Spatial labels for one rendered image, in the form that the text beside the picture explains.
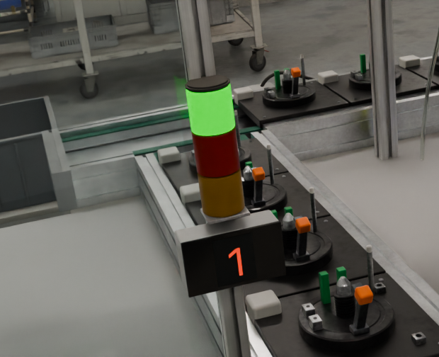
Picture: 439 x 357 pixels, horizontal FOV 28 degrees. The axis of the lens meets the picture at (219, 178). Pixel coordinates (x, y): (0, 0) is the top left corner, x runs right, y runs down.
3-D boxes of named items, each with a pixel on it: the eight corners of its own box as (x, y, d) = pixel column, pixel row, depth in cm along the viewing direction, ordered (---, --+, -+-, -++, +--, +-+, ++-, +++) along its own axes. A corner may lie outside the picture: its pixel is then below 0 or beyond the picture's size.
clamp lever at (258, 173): (264, 202, 169) (265, 173, 164) (254, 204, 169) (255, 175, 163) (258, 189, 171) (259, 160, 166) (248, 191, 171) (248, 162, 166)
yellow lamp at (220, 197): (250, 212, 102) (245, 173, 100) (208, 221, 101) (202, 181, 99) (238, 196, 107) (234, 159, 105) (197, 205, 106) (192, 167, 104)
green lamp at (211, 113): (240, 130, 98) (235, 88, 96) (197, 139, 97) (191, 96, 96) (229, 117, 103) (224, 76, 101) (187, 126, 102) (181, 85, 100)
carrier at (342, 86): (437, 92, 231) (436, 45, 226) (351, 110, 226) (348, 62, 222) (397, 71, 253) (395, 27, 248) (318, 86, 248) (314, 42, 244)
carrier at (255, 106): (349, 110, 226) (346, 62, 222) (260, 128, 222) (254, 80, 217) (316, 86, 248) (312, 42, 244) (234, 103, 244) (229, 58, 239)
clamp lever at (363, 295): (368, 329, 125) (374, 295, 119) (355, 332, 124) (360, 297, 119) (358, 309, 127) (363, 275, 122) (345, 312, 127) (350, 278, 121)
